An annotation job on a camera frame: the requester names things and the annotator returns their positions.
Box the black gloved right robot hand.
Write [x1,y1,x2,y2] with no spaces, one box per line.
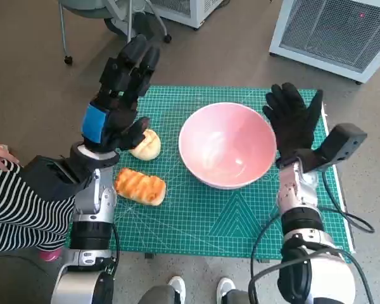
[262,82,324,159]

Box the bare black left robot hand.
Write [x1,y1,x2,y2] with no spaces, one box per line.
[81,34,162,152]

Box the round toy bread bun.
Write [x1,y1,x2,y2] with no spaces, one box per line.
[128,129,162,161]

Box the pink bowl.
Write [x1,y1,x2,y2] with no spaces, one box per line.
[178,102,277,190]

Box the long grilled toy bread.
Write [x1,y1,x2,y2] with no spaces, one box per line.
[114,167,167,206]

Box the grey chair with metal legs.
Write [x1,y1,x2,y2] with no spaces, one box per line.
[58,0,174,66]

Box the large white mesh appliance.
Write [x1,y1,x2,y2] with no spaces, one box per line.
[268,0,380,85]

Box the white mesh cabinet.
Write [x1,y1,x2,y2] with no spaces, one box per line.
[145,0,224,31]

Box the person's hand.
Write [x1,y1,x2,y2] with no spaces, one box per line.
[0,139,20,172]

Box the green cutting mat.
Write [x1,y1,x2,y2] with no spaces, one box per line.
[109,84,357,262]

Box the pink shoe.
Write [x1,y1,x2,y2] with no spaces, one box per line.
[39,246,64,262]

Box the white shoe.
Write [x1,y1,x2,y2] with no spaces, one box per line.
[168,275,187,300]
[216,277,237,301]

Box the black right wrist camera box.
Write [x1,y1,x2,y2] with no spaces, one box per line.
[299,123,368,174]

